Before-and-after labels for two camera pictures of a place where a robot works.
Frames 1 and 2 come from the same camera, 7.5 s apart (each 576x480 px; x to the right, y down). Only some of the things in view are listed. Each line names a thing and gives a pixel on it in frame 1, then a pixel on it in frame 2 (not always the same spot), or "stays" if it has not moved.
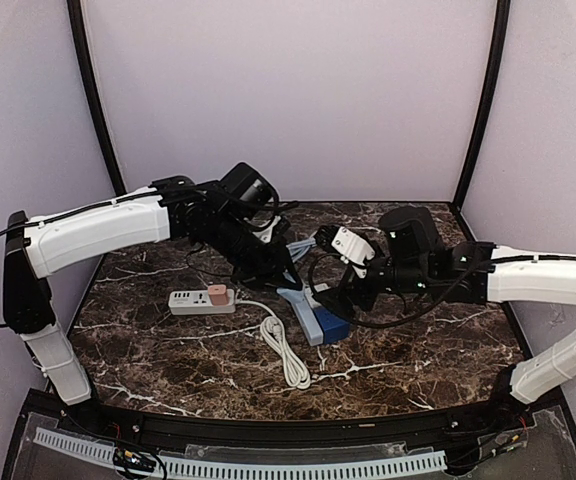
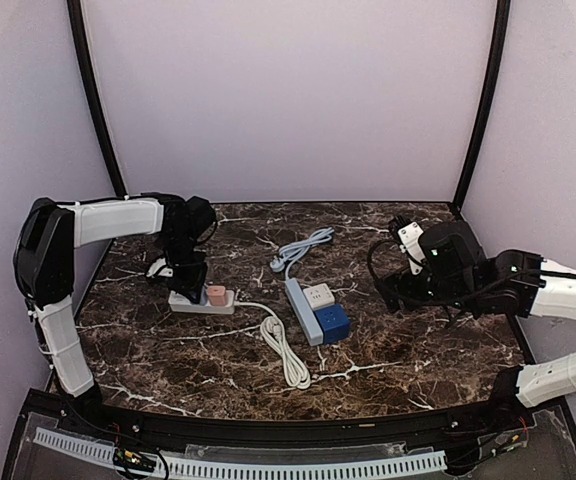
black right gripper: (350, 288) → (399, 286)
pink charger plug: (218, 294) stays
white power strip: (197, 302) stays
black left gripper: (266, 265) → (184, 278)
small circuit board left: (125, 459) stays
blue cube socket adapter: (334, 328) stays
